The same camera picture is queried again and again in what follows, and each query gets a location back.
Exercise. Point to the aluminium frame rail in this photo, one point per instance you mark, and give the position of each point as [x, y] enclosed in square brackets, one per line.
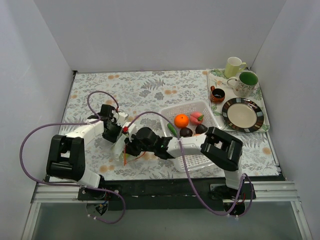
[164, 209]

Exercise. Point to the small brown cup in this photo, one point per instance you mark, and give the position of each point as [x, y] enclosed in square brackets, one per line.
[217, 95]

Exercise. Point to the clear zip top bag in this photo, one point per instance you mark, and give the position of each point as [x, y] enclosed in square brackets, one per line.
[119, 149]

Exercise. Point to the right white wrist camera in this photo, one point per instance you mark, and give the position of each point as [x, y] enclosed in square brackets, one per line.
[129, 128]

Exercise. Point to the fake orange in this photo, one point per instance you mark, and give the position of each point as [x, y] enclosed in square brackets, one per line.
[181, 121]

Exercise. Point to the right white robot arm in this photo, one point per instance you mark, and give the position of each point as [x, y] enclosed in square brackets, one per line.
[221, 148]

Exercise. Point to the white plastic basket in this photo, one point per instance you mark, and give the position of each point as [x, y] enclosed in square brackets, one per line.
[193, 162]

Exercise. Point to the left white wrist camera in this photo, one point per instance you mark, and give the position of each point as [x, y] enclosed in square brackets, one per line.
[121, 118]

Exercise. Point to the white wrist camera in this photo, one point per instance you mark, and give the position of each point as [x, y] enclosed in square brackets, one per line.
[129, 128]
[121, 118]

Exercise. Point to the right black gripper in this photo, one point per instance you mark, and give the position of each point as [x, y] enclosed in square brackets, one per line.
[130, 146]

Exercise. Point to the floral serving tray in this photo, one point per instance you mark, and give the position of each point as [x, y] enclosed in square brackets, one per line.
[217, 78]

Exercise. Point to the fake dark plum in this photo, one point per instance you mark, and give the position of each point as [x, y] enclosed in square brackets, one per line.
[186, 132]
[200, 129]

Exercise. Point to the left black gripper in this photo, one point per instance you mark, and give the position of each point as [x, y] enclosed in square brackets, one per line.
[113, 135]

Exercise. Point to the green floral mug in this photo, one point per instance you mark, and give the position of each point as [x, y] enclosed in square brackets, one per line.
[244, 84]

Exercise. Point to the striped rim plate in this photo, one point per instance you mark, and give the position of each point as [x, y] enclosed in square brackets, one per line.
[242, 115]

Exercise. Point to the pale yellow mug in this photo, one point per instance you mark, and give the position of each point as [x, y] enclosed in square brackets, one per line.
[233, 66]

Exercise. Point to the fake green vegetable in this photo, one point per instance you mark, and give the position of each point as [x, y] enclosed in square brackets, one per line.
[172, 129]

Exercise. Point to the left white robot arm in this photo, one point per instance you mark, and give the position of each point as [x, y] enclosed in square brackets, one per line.
[66, 158]

